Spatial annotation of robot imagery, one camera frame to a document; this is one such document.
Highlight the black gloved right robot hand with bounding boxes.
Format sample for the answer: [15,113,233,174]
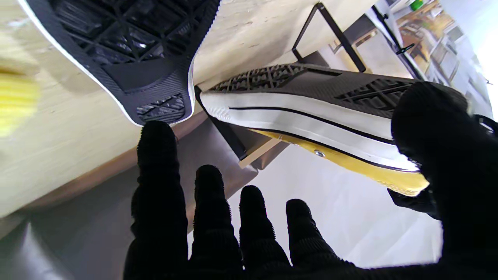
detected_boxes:
[124,82,498,280]

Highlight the yellow canvas sneaker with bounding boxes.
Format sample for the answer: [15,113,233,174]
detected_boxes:
[198,63,430,197]
[18,0,221,127]

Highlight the wooden brush yellow bristles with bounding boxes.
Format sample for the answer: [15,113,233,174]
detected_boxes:
[0,68,41,138]

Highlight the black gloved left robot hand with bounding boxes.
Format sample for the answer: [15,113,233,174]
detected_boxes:
[387,186,443,221]

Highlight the brown leather sofa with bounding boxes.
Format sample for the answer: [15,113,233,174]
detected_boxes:
[0,111,290,280]

